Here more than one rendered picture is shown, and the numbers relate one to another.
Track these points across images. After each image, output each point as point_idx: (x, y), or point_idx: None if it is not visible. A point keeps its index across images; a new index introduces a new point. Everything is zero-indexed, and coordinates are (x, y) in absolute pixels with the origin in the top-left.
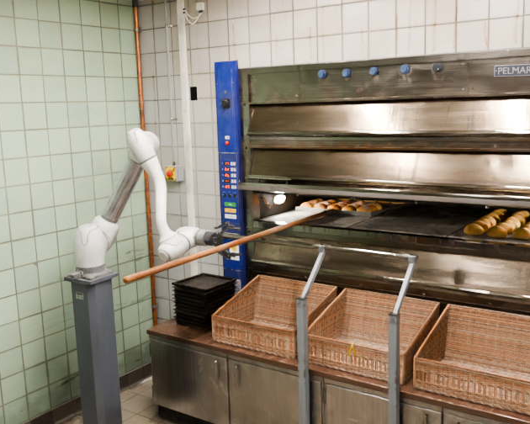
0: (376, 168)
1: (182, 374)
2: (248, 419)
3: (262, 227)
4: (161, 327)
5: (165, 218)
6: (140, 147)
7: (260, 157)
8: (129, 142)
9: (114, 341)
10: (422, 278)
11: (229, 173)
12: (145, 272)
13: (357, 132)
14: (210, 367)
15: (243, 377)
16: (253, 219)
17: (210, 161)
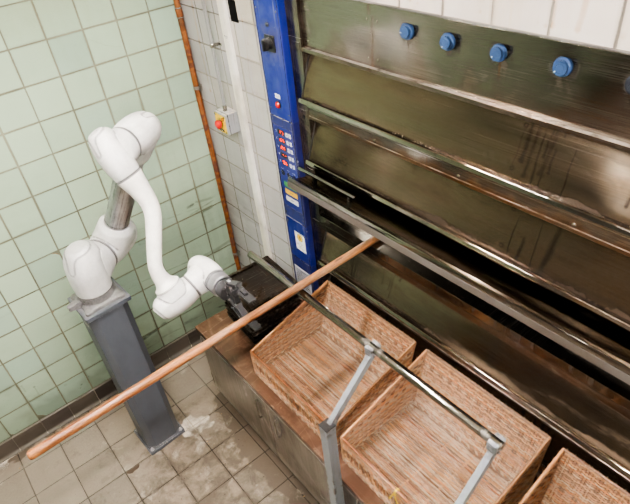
0: (484, 224)
1: (232, 385)
2: (293, 465)
3: (329, 227)
4: (211, 325)
5: (158, 263)
6: (106, 164)
7: (323, 136)
8: (93, 154)
9: (143, 360)
10: (532, 396)
11: (285, 147)
12: (66, 433)
13: (455, 164)
14: (253, 399)
15: (283, 432)
16: (320, 213)
17: (265, 117)
